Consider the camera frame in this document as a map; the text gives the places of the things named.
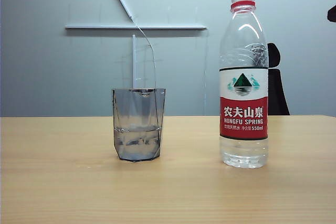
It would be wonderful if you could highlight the black office chair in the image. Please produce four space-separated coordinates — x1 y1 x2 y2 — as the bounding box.
267 42 291 116

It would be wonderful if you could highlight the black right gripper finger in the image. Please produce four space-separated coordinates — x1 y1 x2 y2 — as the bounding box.
327 5 336 23

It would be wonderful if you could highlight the Nongfu Spring water bottle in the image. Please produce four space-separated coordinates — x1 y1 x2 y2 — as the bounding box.
218 0 269 169

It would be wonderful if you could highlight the long horizontal white conduit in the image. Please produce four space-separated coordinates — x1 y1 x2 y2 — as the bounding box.
65 24 208 30

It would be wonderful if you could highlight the grey octagonal glass mug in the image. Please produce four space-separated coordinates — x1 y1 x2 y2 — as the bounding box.
112 87 166 162

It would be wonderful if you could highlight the thin white wall cable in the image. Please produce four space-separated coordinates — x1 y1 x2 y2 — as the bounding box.
133 16 158 90

